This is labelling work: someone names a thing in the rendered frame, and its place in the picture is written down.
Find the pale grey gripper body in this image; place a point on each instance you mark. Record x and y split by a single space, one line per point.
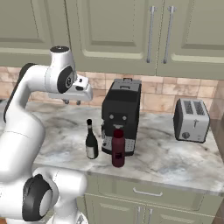
76 95

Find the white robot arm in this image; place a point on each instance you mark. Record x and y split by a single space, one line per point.
20 137

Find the dark wine bottle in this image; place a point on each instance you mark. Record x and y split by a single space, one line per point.
92 143

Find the red juice bottle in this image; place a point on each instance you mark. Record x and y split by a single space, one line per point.
118 150

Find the black coffee machine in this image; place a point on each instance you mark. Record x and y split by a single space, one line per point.
121 108

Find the silver toaster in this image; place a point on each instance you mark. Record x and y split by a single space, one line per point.
191 121

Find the green base cupboard door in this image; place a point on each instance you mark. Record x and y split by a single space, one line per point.
113 211
178 217

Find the green drawer front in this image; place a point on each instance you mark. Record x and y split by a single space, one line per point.
180 195

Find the green wall cupboard door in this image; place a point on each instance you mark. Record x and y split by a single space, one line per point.
198 32
113 29
26 26

